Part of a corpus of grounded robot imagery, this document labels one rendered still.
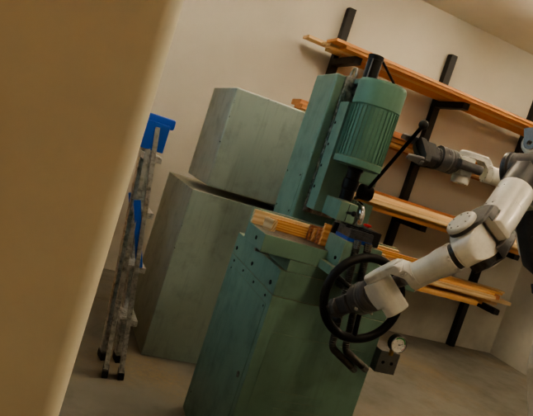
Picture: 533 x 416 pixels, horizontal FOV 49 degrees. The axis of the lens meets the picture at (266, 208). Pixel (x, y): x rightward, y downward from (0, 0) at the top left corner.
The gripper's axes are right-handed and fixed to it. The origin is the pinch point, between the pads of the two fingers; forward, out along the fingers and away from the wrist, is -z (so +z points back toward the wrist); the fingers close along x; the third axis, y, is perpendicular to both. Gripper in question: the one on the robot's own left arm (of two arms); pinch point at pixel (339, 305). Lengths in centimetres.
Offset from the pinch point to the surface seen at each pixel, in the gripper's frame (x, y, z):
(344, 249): 13.4, 15.7, -6.4
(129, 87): -82, 17, 118
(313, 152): 34, 57, -31
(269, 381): -11.6, -15.6, -40.0
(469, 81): 315, 132, -174
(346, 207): 29.6, 30.5, -18.6
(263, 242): -6.9, 27.0, -17.7
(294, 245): 2.8, 23.0, -16.9
